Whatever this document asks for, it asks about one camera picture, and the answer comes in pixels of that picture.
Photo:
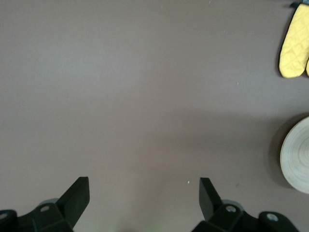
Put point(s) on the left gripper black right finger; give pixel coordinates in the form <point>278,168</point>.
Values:
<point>229,217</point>

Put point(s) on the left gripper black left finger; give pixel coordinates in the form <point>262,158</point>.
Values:
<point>48,217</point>

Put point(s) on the round light wooden plate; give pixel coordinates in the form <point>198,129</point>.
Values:
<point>299,157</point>

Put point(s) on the brown table cover cloth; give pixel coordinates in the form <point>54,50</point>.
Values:
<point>144,96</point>

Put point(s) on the yellow quilted oven mitt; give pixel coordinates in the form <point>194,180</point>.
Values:
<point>294,48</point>
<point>307,68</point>

